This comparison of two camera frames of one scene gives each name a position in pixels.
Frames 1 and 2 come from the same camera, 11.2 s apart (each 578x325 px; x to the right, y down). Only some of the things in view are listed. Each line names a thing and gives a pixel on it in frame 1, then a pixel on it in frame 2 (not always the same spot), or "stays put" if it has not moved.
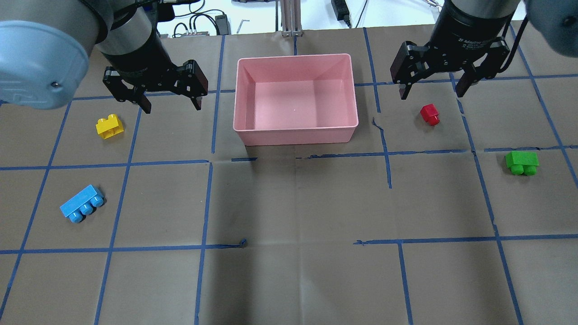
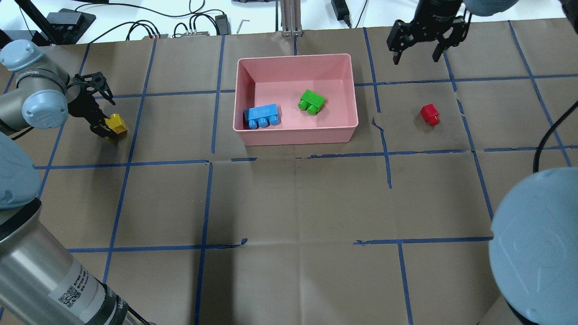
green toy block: [522, 162] → [311, 102]
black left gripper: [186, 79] → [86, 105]
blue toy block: [82, 204] → [262, 116]
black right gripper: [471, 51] → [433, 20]
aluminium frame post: [291, 18] stays put
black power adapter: [223, 25] stays put
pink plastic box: [291, 99] stays put
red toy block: [430, 114] stays put
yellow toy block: [112, 126] stays put
